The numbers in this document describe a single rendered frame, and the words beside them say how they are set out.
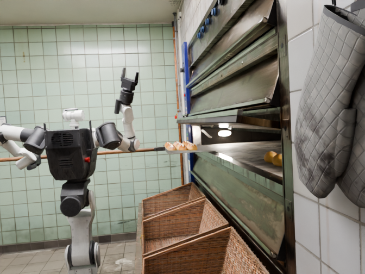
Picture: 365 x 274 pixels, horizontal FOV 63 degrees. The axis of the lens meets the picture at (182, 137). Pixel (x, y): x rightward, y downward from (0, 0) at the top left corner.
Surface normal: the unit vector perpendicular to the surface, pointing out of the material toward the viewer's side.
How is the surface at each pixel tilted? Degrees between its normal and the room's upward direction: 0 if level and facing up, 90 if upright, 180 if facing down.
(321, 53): 89
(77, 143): 90
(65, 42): 90
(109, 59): 90
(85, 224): 80
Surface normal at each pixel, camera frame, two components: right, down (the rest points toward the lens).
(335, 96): -0.94, 0.04
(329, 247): -0.99, 0.06
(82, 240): 0.11, -0.12
